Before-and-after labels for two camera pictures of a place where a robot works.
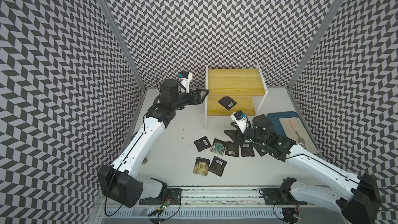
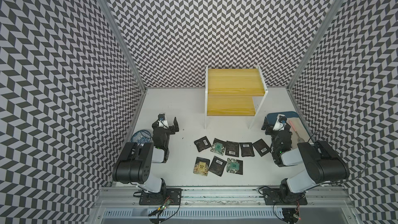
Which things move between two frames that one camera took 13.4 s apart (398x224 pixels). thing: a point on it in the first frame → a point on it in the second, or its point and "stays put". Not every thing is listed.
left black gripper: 198,99 → 171,128
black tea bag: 247,150 stays put
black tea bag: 232,149 stays put
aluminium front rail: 219,197 stays put
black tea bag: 202,143 stays put
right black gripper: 236,136 → 269,128
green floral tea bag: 217,166 stays put
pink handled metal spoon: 300,140 stays put
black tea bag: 227,102 → 235,166
